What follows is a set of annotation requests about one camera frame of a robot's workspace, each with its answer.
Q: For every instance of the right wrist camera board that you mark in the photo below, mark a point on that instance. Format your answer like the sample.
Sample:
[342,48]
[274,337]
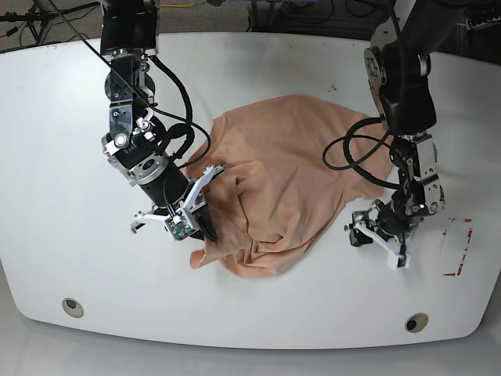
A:
[178,227]

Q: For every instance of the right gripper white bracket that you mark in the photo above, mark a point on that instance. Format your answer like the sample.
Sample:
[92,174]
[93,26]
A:
[194,207]

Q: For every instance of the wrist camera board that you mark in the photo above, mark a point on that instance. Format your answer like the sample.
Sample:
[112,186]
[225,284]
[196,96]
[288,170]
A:
[178,227]
[395,262]

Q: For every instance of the red tape rectangle marking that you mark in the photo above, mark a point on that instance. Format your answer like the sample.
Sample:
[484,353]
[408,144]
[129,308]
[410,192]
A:
[454,246]

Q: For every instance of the black tripod stand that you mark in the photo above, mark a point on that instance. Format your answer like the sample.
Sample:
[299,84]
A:
[37,19]

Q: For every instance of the left table grommet hole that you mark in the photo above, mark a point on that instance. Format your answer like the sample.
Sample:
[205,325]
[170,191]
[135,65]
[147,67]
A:
[73,308]

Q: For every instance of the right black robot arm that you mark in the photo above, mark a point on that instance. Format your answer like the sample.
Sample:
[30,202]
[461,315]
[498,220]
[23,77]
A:
[138,144]

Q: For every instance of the peach T-shirt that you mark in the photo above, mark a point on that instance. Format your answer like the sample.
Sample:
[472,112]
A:
[285,182]

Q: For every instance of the right table grommet hole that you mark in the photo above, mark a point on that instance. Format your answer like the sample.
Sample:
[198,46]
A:
[416,323]

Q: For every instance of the white power strip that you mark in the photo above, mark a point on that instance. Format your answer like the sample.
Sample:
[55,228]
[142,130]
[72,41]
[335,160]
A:
[483,19]

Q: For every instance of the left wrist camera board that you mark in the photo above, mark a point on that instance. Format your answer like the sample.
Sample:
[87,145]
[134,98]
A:
[395,262]

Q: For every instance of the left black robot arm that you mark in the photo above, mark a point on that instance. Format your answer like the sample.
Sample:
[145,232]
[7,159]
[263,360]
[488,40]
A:
[395,150]

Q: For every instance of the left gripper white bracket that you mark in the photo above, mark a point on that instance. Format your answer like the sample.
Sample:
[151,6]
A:
[388,225]

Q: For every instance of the table grommet hole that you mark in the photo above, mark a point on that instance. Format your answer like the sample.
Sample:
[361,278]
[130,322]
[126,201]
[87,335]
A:
[416,323]
[73,308]

